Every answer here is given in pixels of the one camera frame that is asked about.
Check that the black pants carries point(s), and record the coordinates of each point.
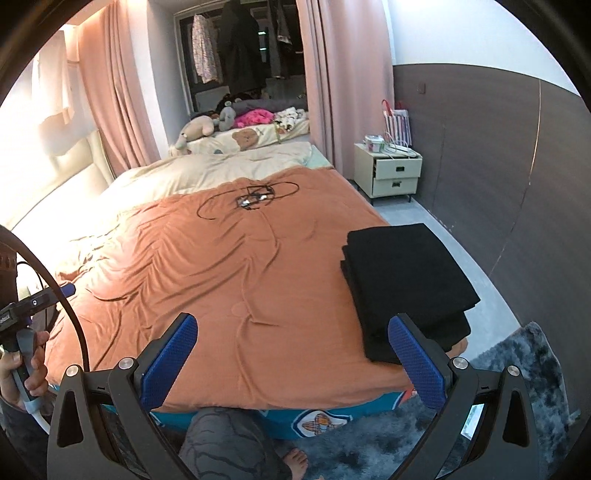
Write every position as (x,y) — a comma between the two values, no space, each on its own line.
(406,269)

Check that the white padded headboard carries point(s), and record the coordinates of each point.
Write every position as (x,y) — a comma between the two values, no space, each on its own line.
(28,179)

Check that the cream bedside table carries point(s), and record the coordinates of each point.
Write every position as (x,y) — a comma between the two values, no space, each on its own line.
(382,174)

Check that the pink curtain right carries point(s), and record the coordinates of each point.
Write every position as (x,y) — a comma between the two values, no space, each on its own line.
(348,74)

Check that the beige teddy bear plush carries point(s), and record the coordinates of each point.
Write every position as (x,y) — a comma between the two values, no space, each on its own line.
(200,127)

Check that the pink plush toy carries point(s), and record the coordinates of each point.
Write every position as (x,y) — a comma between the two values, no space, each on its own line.
(254,117)

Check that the grey plush toy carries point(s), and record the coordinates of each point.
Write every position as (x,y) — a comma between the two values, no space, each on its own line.
(226,119)

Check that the bear print pillow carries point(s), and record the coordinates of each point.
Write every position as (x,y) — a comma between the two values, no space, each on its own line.
(248,138)

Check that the pink curtain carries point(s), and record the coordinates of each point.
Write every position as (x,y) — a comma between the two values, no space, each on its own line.
(348,74)
(112,88)

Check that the dark hanging coat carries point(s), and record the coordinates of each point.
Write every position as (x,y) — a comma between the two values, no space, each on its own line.
(238,50)

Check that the floral hanging garment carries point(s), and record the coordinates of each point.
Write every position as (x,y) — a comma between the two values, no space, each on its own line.
(204,51)

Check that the person's bare foot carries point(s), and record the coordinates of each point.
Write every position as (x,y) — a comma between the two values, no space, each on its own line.
(297,461)

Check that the striped gift bag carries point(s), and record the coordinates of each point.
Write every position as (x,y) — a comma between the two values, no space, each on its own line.
(397,125)

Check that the cream white duvet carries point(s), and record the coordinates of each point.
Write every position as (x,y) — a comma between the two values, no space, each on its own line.
(88,197)

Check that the orange-brown blanket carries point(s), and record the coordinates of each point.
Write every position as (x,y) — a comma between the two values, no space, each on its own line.
(277,328)

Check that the dark sleeve forearm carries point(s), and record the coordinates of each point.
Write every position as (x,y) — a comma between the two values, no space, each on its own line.
(27,437)

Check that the white box on nightstand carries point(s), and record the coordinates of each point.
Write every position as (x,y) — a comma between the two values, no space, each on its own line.
(374,143)

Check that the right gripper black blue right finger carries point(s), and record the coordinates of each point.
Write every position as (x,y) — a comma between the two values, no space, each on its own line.
(505,442)

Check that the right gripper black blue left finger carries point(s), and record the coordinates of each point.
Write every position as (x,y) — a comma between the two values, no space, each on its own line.
(80,443)

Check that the blue cartoon bed sheet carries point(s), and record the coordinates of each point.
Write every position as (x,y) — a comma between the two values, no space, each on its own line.
(284,424)

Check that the grey trouser leg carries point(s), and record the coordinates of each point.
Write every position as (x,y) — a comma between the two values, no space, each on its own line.
(223,443)

